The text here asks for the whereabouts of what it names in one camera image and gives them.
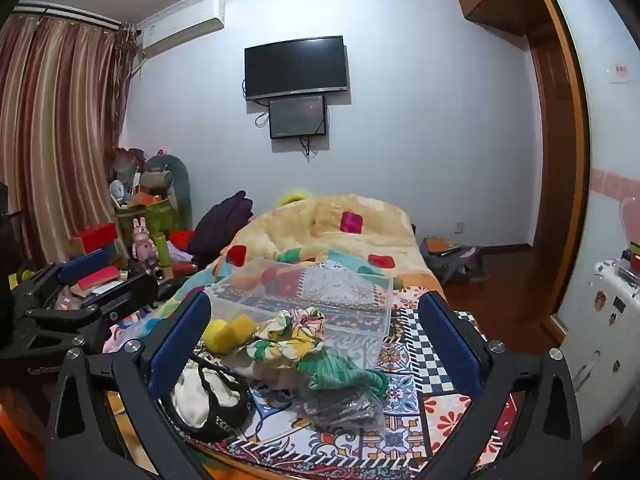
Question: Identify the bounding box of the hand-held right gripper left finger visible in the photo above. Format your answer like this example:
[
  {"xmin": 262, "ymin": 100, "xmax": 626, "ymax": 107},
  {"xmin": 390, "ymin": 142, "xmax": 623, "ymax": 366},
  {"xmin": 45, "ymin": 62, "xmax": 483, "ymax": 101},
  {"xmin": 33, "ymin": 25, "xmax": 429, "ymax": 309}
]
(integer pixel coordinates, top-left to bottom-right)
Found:
[{"xmin": 46, "ymin": 291, "xmax": 217, "ymax": 480}]

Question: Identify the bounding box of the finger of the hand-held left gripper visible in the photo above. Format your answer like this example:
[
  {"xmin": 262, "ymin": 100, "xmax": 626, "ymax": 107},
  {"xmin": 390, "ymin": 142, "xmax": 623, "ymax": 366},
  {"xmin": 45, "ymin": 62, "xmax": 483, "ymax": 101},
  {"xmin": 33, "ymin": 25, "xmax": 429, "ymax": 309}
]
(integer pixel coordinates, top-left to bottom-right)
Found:
[
  {"xmin": 80, "ymin": 272, "xmax": 161, "ymax": 323},
  {"xmin": 56, "ymin": 248, "xmax": 117, "ymax": 286}
]

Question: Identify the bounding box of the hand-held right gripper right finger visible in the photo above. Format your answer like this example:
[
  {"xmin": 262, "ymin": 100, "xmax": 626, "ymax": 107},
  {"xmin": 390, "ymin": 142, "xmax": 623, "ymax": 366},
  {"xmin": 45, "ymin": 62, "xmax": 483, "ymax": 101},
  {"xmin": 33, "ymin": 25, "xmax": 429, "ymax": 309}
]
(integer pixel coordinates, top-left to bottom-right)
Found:
[{"xmin": 416, "ymin": 290, "xmax": 584, "ymax": 480}]

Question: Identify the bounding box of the red box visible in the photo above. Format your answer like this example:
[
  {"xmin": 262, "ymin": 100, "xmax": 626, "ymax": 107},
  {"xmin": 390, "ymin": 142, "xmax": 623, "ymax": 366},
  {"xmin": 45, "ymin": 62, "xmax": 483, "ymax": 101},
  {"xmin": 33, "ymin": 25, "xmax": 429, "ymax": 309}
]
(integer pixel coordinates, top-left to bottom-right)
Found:
[{"xmin": 69, "ymin": 222, "xmax": 119, "ymax": 255}]

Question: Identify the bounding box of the pink rabbit plush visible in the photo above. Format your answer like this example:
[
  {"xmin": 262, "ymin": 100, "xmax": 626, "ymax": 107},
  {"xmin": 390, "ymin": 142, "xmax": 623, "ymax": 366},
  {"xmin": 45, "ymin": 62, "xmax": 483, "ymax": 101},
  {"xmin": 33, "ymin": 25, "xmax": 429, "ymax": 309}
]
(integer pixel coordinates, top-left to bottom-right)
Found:
[{"xmin": 130, "ymin": 215, "xmax": 159, "ymax": 264}]

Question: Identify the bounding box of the yellow sock ball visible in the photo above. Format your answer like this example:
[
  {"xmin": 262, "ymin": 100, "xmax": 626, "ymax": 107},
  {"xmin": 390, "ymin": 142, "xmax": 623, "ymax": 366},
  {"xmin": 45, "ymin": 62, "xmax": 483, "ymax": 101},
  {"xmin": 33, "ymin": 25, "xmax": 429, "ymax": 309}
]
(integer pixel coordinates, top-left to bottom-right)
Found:
[{"xmin": 204, "ymin": 314, "xmax": 258, "ymax": 353}]

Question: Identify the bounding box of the white and black underwear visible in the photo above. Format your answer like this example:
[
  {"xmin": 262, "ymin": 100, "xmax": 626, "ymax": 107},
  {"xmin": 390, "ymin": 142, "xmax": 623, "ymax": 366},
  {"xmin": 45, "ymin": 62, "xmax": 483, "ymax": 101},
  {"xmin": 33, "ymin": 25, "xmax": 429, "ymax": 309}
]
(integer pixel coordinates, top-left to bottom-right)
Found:
[{"xmin": 171, "ymin": 352, "xmax": 256, "ymax": 443}]

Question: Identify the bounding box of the colourful patterned blanket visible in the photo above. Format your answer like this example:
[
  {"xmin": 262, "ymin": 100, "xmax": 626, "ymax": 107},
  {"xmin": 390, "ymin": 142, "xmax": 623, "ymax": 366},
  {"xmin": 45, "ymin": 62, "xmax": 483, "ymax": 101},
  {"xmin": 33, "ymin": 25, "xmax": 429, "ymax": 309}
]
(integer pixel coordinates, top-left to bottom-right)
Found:
[{"xmin": 102, "ymin": 280, "xmax": 523, "ymax": 480}]

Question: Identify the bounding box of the green cardboard box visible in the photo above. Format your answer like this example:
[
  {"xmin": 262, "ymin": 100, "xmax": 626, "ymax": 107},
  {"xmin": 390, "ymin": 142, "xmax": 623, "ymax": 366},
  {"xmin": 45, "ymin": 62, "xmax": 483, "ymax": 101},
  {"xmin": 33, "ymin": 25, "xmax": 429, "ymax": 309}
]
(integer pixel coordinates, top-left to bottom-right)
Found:
[{"xmin": 116, "ymin": 199, "xmax": 177, "ymax": 262}]

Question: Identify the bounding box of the red cloth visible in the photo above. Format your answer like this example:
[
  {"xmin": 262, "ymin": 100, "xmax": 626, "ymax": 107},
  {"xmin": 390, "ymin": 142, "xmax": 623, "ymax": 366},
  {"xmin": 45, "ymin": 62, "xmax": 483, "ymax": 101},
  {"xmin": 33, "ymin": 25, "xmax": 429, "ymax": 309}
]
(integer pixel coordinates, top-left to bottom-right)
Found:
[{"xmin": 167, "ymin": 229, "xmax": 197, "ymax": 252}]

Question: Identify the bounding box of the grey bag on floor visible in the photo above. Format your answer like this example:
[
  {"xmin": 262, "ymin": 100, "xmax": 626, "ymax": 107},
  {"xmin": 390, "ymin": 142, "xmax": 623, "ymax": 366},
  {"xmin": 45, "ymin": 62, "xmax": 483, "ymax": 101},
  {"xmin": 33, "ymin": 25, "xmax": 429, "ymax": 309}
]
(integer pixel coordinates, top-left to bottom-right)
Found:
[{"xmin": 419, "ymin": 234, "xmax": 490, "ymax": 285}]

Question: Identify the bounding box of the floral patterned cloth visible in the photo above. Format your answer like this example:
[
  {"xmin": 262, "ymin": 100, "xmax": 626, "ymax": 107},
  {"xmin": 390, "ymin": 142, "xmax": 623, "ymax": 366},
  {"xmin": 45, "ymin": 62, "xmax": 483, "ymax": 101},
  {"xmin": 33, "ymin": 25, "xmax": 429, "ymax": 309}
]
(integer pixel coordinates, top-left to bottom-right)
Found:
[{"xmin": 251, "ymin": 307, "xmax": 327, "ymax": 361}]

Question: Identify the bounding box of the green knitted cloth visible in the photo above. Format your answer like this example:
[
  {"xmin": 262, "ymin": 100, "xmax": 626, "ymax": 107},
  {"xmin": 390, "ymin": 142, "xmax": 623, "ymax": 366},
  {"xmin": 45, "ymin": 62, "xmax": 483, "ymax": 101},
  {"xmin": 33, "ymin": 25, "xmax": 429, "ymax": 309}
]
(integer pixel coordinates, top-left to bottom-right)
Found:
[{"xmin": 297, "ymin": 347, "xmax": 388, "ymax": 396}]

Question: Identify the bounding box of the clear plastic storage box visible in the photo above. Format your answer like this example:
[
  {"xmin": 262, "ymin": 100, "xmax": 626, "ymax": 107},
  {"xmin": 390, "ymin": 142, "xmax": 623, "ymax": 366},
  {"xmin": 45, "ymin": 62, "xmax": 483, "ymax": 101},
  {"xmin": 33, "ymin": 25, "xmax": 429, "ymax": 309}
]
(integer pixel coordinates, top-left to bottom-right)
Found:
[{"xmin": 204, "ymin": 258, "xmax": 397, "ymax": 363}]

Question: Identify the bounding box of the dark purple jacket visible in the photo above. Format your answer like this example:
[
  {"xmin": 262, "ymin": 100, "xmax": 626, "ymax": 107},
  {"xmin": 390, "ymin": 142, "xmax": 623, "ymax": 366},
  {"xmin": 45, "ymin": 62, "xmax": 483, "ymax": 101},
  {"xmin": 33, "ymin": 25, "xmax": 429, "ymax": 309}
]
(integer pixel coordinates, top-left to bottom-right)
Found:
[{"xmin": 187, "ymin": 190, "xmax": 255, "ymax": 272}]

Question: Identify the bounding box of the grey-green long plush pillow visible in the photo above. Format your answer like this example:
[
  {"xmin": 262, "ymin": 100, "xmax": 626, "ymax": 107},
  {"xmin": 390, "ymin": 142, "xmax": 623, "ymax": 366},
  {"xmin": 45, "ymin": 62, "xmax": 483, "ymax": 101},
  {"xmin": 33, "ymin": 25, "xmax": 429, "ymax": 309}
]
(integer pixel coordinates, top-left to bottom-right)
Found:
[{"xmin": 144, "ymin": 152, "xmax": 194, "ymax": 232}]

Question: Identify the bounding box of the dark grey sock bundle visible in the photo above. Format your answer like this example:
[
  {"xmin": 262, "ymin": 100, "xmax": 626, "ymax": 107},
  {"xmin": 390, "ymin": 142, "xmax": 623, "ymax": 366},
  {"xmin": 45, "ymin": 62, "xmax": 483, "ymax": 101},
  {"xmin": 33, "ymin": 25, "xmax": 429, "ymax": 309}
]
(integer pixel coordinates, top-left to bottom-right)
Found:
[{"xmin": 302, "ymin": 385, "xmax": 387, "ymax": 431}]

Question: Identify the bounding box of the striped brown curtain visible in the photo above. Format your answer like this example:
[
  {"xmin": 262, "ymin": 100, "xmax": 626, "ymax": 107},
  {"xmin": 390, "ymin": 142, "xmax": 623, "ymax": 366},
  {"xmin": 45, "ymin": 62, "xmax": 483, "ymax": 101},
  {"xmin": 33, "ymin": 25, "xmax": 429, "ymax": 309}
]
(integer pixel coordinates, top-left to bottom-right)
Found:
[{"xmin": 0, "ymin": 7, "xmax": 140, "ymax": 273}]

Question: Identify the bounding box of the white cabinet with stickers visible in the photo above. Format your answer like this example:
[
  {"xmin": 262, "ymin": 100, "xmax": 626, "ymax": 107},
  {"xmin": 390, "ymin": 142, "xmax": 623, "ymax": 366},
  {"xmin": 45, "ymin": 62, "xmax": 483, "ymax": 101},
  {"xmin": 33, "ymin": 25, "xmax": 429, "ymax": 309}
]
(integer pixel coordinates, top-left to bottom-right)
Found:
[{"xmin": 559, "ymin": 257, "xmax": 640, "ymax": 443}]

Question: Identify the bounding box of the yellow quilt with coloured squares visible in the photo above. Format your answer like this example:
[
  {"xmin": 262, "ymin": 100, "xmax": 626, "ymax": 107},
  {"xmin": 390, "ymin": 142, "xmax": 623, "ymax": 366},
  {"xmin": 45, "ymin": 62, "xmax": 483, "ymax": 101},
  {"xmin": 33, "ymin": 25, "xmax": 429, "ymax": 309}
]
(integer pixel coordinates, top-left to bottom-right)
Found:
[{"xmin": 180, "ymin": 191, "xmax": 447, "ymax": 311}]

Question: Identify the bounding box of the yellow-green plush toy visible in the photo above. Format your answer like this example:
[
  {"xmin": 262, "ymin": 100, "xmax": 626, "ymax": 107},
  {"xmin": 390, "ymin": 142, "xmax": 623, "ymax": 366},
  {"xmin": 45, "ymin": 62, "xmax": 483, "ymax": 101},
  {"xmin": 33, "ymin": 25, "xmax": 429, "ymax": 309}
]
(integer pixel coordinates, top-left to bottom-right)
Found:
[{"xmin": 274, "ymin": 187, "xmax": 315, "ymax": 207}]

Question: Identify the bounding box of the white air conditioner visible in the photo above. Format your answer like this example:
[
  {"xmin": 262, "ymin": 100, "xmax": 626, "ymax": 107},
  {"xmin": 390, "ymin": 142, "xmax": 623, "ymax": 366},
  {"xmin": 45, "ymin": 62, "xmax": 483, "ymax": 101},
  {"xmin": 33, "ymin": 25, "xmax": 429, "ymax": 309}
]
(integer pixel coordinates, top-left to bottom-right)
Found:
[{"xmin": 135, "ymin": 0, "xmax": 226, "ymax": 59}]

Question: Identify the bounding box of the wooden door frame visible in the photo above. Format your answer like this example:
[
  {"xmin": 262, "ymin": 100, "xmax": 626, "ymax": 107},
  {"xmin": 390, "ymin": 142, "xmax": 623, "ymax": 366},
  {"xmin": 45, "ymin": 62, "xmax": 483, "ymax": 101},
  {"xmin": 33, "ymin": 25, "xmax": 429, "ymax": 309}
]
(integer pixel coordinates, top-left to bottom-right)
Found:
[{"xmin": 520, "ymin": 0, "xmax": 592, "ymax": 333}]

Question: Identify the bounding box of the pink wall sticker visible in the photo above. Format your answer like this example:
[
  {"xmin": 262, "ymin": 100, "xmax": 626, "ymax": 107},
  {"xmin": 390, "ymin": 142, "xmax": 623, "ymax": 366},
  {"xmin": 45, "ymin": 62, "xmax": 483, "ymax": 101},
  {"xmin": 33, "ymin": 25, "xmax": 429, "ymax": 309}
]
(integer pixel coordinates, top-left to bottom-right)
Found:
[{"xmin": 591, "ymin": 169, "xmax": 640, "ymax": 248}]

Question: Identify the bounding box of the small black wall monitor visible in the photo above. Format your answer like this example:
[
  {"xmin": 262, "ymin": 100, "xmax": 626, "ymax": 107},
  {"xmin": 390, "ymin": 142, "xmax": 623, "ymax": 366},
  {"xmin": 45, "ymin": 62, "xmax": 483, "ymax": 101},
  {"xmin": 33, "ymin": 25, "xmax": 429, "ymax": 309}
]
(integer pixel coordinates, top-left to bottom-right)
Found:
[{"xmin": 268, "ymin": 94, "xmax": 329, "ymax": 140}]

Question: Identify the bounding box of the black wall television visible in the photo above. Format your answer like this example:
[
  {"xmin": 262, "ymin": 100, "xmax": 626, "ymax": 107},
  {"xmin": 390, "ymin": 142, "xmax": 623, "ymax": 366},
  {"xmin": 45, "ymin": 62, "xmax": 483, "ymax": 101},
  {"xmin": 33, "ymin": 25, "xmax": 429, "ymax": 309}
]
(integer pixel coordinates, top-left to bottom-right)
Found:
[{"xmin": 243, "ymin": 35, "xmax": 349, "ymax": 102}]

